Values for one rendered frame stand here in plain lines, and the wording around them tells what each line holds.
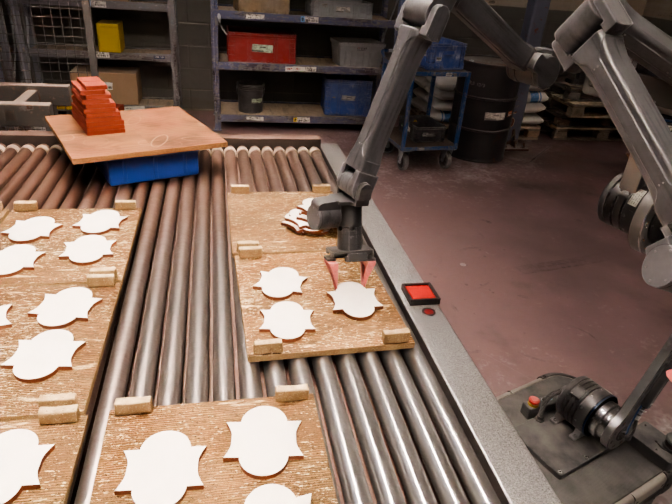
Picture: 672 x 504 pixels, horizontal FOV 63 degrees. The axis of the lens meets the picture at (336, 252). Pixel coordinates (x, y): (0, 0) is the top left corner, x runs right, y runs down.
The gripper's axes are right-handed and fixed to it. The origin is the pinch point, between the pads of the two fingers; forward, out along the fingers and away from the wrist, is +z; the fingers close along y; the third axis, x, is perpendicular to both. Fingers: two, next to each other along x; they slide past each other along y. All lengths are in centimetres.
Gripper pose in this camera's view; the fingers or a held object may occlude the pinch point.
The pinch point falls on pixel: (349, 286)
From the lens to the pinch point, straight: 131.2
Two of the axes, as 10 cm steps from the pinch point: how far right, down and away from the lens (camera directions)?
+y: -9.7, 0.5, -2.3
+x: 2.4, 2.0, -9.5
